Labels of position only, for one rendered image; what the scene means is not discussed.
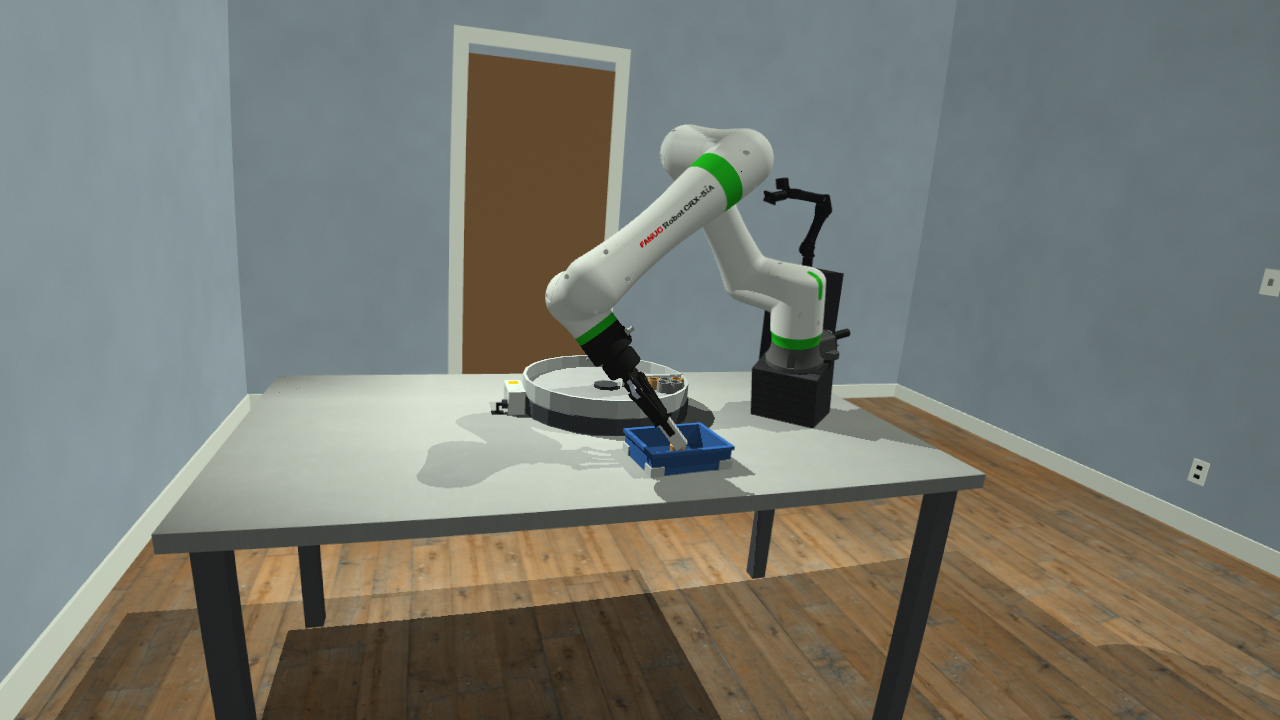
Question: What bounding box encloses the blue plastic crate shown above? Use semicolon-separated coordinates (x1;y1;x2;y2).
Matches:
623;421;735;478

